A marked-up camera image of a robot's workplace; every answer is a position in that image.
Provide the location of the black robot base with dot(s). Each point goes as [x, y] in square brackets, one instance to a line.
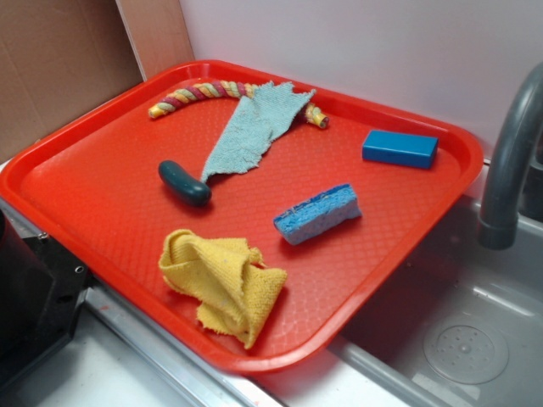
[43, 286]

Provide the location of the light blue cloth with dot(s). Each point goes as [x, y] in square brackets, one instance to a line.
[256, 123]

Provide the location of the yellow cloth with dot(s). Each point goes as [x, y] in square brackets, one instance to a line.
[229, 278]

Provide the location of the red plastic tray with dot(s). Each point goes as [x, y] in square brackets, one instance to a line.
[95, 187]

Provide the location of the blue sponge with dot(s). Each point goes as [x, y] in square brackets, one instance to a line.
[318, 214]

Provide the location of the dark green oblong toy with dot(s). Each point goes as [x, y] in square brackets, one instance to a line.
[188, 189]

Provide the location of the blue rectangular block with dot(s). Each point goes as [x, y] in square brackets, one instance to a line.
[400, 148]

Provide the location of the grey sink basin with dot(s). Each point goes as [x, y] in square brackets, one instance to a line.
[455, 325]

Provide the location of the grey faucet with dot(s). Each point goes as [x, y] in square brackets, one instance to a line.
[513, 185]

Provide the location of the brown cardboard panel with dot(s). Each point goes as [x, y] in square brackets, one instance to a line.
[62, 59]

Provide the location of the multicoloured twisted rope toy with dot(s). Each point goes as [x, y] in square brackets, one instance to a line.
[197, 92]

